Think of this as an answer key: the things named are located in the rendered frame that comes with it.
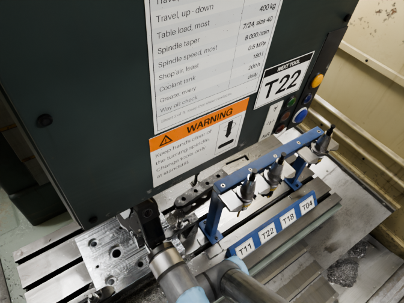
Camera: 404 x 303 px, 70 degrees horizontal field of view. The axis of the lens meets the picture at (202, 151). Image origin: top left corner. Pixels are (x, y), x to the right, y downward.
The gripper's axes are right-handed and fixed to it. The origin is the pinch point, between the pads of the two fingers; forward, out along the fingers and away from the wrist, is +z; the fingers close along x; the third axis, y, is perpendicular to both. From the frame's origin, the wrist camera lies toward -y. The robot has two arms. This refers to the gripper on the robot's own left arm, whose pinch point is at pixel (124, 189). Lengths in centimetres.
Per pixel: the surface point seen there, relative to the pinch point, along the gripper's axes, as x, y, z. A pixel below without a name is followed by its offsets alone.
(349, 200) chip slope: 92, 45, -31
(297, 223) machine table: 57, 36, -27
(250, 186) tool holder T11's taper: 29.4, -0.8, -17.5
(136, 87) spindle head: -2, -50, -21
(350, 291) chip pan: 68, 60, -59
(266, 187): 36.6, 4.7, -18.3
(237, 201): 26.2, 4.8, -17.4
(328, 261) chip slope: 68, 55, -45
